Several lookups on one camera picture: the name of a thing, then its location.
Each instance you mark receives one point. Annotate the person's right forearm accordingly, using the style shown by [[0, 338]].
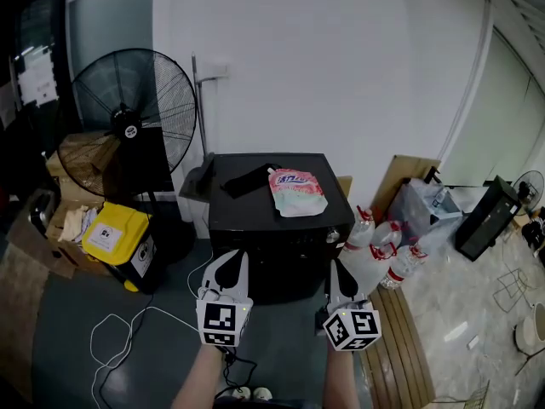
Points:
[[342, 381]]

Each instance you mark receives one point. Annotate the clear bottle with red label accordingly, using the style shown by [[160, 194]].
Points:
[[402, 266]]

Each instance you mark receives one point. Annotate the clear plastic bag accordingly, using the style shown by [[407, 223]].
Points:
[[421, 211]]

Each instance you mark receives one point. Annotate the black bag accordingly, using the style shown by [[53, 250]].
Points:
[[534, 237]]

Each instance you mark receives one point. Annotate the closed cardboard box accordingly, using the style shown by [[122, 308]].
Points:
[[85, 151], [64, 181]]

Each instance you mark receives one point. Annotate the large black pedestal fan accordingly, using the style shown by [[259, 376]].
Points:
[[127, 122]]

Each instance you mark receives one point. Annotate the person's right shoe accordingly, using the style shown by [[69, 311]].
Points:
[[262, 394]]

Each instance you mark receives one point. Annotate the person's legs in jeans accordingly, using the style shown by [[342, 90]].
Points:
[[255, 405]]

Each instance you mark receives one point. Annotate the white paper notice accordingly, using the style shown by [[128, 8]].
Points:
[[38, 83]]

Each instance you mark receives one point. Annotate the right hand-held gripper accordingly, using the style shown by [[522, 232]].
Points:
[[351, 328]]

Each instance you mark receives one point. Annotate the black rectangular appliance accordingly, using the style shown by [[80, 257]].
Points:
[[485, 224]]

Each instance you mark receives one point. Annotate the person's left forearm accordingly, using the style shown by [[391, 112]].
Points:
[[198, 381]]

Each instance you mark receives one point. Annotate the crumpled papers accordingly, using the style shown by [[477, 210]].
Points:
[[72, 224]]

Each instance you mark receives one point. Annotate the small cardboard sheet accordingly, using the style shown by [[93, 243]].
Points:
[[345, 186]]

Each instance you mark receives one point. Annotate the black rectangular box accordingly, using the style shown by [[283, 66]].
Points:
[[159, 160]]

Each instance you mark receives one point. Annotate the pink detergent pouch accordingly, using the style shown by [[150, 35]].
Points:
[[298, 194]]

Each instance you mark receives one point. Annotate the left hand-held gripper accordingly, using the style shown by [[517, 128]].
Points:
[[219, 320]]

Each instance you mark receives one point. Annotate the silver suitcase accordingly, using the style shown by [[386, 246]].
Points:
[[40, 213]]

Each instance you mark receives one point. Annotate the small black fan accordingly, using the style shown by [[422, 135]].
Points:
[[528, 190]]

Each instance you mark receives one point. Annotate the black washing machine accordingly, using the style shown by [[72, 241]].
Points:
[[251, 215]]

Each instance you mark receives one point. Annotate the person's left shoe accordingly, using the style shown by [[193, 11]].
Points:
[[241, 394]]

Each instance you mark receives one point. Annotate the large cardboard sheet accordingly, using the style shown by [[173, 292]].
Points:
[[404, 168]]

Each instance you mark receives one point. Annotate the open cardboard box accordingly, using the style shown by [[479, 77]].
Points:
[[61, 254]]

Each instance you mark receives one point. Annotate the person's shoe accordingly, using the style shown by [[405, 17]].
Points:
[[262, 394], [241, 394]]

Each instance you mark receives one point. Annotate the white wall outlet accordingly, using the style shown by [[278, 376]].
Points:
[[217, 70]]

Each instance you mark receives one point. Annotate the black bin with yellow lid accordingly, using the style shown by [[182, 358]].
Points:
[[115, 232]]

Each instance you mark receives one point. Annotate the black cloth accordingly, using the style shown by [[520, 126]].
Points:
[[240, 183]]

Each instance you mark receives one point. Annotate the wooden slat mat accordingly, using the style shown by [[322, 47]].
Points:
[[396, 356]]

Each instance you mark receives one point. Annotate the white round pot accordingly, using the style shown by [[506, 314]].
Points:
[[530, 330]]

